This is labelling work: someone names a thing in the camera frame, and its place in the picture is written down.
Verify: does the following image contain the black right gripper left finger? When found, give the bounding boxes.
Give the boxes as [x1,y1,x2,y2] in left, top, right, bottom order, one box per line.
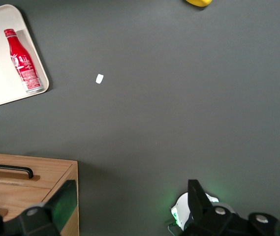
[43,179,78,233]

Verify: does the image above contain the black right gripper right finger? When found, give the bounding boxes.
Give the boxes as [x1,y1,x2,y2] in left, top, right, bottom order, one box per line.
[187,179,219,222]

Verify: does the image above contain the red coke bottle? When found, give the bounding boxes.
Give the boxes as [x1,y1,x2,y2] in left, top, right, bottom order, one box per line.
[3,28,44,93]

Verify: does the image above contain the wooden drawer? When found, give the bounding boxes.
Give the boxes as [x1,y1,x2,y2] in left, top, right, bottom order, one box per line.
[0,156,73,190]
[0,181,52,223]

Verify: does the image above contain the wooden drawer cabinet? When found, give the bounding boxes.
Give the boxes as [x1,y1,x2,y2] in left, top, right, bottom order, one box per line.
[0,153,80,236]

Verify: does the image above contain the yellow sponge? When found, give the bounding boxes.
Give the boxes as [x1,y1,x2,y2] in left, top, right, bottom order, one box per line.
[185,0,213,7]

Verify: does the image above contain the black metal drawer handle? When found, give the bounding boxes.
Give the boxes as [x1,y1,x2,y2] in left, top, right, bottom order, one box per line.
[0,163,34,179]

